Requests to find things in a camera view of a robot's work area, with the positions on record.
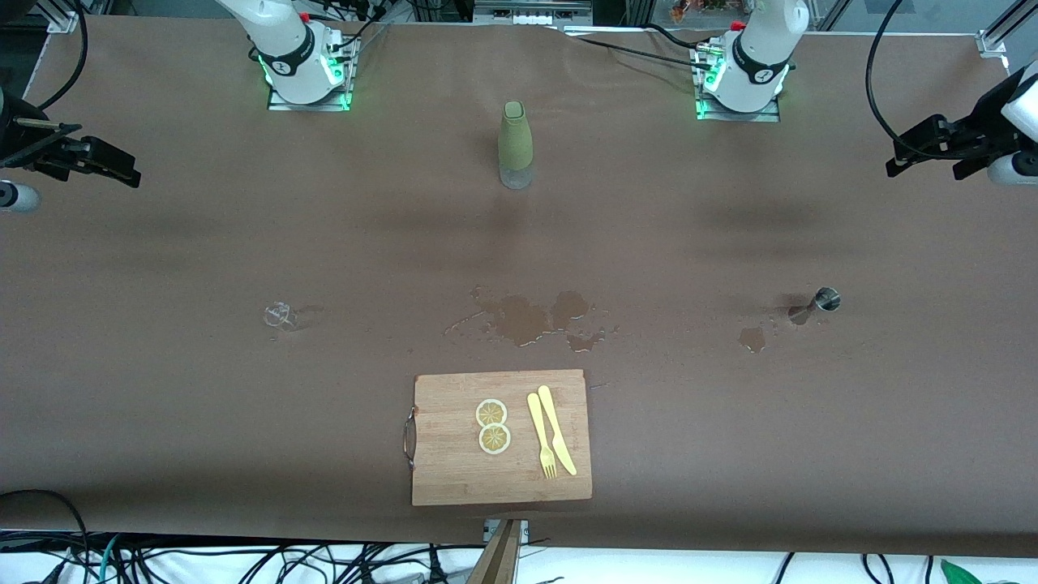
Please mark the brown table cover sheet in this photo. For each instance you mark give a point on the brown table cover sheet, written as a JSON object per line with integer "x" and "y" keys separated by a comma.
{"x": 243, "y": 405}

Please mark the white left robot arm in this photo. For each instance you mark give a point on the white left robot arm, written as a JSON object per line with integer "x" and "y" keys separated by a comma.
{"x": 758, "y": 65}

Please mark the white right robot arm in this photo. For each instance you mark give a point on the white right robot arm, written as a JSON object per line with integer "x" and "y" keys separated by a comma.
{"x": 296, "y": 57}

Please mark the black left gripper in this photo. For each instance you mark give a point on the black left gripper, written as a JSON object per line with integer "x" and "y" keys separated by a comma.
{"x": 983, "y": 130}

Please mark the steel double jigger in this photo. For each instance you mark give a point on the steel double jigger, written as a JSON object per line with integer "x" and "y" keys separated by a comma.
{"x": 827, "y": 300}

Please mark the yellow plastic fork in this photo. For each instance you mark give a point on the yellow plastic fork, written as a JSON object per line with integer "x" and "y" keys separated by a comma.
{"x": 539, "y": 430}

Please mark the small brown liquid spill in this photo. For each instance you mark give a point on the small brown liquid spill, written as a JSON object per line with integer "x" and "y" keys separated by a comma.
{"x": 752, "y": 339}

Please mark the clear glass measuring cup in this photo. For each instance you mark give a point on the clear glass measuring cup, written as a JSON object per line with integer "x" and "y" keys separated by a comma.
{"x": 280, "y": 316}

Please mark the wooden beam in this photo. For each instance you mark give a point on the wooden beam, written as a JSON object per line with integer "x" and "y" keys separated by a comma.
{"x": 496, "y": 560}

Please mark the green plastic leaf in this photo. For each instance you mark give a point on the green plastic leaf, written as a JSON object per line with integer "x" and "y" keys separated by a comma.
{"x": 961, "y": 574}

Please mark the green sleeved glass bottle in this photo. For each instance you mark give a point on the green sleeved glass bottle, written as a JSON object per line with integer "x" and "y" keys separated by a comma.
{"x": 516, "y": 138}

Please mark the aluminium frame post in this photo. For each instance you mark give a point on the aluminium frame post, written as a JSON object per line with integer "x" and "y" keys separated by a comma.
{"x": 1001, "y": 36}
{"x": 61, "y": 16}

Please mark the lemon slice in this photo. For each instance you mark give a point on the lemon slice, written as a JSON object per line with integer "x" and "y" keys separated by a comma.
{"x": 491, "y": 410}
{"x": 495, "y": 440}

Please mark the metal beam bracket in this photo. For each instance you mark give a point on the metal beam bracket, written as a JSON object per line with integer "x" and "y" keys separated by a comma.
{"x": 521, "y": 529}

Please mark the yellow plastic knife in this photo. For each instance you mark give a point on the yellow plastic knife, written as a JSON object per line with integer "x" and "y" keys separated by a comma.
{"x": 555, "y": 430}

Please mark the grey metal rack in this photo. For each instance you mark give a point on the grey metal rack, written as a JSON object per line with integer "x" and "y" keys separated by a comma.
{"x": 531, "y": 10}

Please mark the wooden cutting board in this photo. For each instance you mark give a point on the wooden cutting board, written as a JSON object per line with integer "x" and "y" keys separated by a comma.
{"x": 503, "y": 478}

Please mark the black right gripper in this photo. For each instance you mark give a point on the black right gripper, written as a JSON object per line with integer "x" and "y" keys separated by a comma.
{"x": 18, "y": 143}

